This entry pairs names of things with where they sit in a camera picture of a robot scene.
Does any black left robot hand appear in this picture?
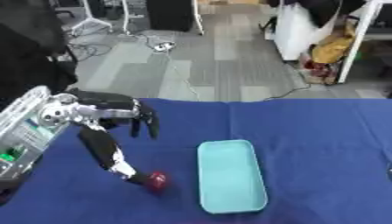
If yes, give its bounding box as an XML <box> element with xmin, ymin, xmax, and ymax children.
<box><xmin>61</xmin><ymin>88</ymin><xmax>161</xmax><ymax>186</ymax></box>

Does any black box on floor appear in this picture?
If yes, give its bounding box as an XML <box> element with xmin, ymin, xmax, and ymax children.
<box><xmin>145</xmin><ymin>0</ymin><xmax>196</xmax><ymax>32</ymax></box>

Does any small red round object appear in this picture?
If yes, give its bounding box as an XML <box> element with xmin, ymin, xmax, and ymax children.
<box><xmin>145</xmin><ymin>171</ymin><xmax>169</xmax><ymax>193</ymax></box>

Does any white power strip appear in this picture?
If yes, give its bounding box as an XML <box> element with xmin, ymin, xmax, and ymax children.
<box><xmin>151</xmin><ymin>41</ymin><xmax>178</xmax><ymax>53</ymax></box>

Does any white stand base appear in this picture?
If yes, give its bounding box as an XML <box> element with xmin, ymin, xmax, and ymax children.
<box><xmin>68</xmin><ymin>0</ymin><xmax>116</xmax><ymax>37</ymax></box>

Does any light blue plastic tray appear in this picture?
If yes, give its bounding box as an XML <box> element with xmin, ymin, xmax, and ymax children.
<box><xmin>196</xmin><ymin>139</ymin><xmax>270</xmax><ymax>215</ymax></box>

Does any white cabinet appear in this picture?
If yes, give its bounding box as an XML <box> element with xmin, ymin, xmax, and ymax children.
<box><xmin>272</xmin><ymin>3</ymin><xmax>328</xmax><ymax>61</ymax></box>

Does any yellow bag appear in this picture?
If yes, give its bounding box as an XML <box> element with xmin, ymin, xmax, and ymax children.
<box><xmin>311</xmin><ymin>22</ymin><xmax>359</xmax><ymax>65</ymax></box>

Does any white table leg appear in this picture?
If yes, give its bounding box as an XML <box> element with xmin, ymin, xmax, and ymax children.
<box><xmin>337</xmin><ymin>0</ymin><xmax>385</xmax><ymax>84</ymax></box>

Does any white floor cable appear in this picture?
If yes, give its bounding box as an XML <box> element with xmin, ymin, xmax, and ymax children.
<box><xmin>160</xmin><ymin>51</ymin><xmax>202</xmax><ymax>102</ymax></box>

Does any black floor cable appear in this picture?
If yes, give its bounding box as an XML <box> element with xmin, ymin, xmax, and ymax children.
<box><xmin>262</xmin><ymin>62</ymin><xmax>312</xmax><ymax>102</ymax></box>

